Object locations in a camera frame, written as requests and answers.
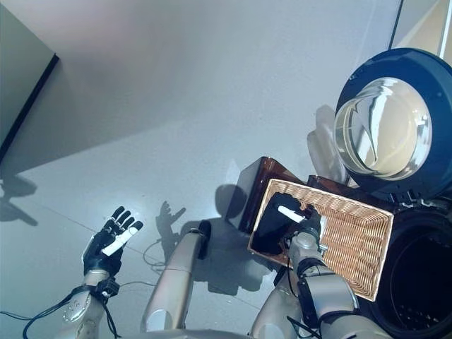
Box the rectangular wicker basket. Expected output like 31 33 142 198
246 178 395 303

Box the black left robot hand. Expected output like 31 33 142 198
83 206 144 278

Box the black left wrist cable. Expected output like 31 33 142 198
0 285 121 339

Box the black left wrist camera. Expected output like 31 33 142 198
94 278 121 298

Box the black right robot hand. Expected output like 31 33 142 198
278 203 328 244

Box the round glass washing machine door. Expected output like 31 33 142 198
306 47 452 198

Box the left robot leg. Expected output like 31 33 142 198
140 219 213 333

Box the grey robot torso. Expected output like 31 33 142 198
137 328 248 339

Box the right robot leg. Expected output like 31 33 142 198
249 271 310 339

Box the white counter cabinet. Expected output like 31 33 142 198
388 0 452 59

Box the grey washing machine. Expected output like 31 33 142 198
352 190 452 339

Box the black cloth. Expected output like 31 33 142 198
252 192 309 256

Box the robot leg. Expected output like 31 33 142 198
140 219 213 333
249 271 310 339

